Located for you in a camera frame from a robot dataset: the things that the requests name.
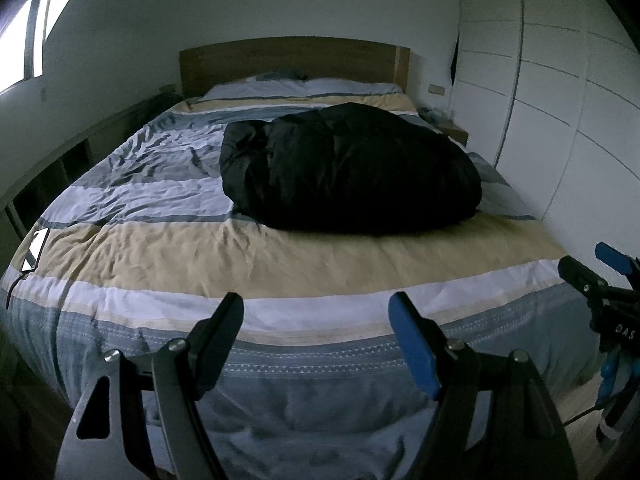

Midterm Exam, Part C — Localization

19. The blue pillow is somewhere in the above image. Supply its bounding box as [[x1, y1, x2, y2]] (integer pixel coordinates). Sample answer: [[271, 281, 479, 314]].
[[252, 70, 309, 83]]

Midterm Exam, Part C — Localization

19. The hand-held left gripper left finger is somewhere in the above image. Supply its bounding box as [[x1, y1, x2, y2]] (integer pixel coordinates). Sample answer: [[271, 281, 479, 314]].
[[52, 291, 246, 480]]

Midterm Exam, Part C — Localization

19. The dark phone cable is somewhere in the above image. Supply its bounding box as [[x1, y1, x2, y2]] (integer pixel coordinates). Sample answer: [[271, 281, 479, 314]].
[[4, 269, 32, 312]]

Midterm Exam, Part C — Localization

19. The wooden nightstand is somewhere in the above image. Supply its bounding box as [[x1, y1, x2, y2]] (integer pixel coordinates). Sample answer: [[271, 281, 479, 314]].
[[417, 105, 470, 147]]

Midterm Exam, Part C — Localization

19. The black puffer jacket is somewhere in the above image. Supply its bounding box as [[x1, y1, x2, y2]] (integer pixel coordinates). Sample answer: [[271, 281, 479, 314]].
[[219, 101, 484, 235]]

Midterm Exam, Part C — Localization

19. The white wardrobe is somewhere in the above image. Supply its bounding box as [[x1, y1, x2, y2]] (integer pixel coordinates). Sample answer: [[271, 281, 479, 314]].
[[449, 0, 640, 272]]

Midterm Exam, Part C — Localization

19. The striped pillow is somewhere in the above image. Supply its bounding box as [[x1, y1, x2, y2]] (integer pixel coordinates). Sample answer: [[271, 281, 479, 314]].
[[202, 77, 405, 100]]

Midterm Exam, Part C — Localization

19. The window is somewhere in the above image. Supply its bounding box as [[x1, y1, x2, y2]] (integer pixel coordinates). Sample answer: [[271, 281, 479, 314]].
[[0, 0, 77, 94]]

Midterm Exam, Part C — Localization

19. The low open shelf unit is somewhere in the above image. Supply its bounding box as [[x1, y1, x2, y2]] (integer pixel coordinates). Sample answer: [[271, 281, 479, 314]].
[[0, 94, 172, 242]]

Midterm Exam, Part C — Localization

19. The wooden headboard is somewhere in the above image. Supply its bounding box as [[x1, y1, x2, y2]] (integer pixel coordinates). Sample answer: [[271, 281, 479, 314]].
[[178, 35, 412, 100]]

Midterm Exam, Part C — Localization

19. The smartphone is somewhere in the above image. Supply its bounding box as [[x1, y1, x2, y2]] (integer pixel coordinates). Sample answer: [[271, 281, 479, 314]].
[[21, 227, 50, 272]]

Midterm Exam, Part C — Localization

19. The striped duvet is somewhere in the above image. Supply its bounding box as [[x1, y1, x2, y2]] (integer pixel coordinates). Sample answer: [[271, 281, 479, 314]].
[[0, 80, 609, 480]]

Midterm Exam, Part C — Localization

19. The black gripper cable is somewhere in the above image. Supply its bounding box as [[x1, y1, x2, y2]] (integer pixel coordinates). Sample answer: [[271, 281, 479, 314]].
[[559, 399, 607, 427]]

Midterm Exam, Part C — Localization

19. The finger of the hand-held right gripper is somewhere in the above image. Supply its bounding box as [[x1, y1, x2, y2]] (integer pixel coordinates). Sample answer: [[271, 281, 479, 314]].
[[594, 241, 640, 276], [557, 254, 609, 302]]

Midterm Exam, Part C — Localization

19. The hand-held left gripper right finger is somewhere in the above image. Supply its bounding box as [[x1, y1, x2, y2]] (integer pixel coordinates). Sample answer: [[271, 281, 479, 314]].
[[387, 290, 581, 480]]

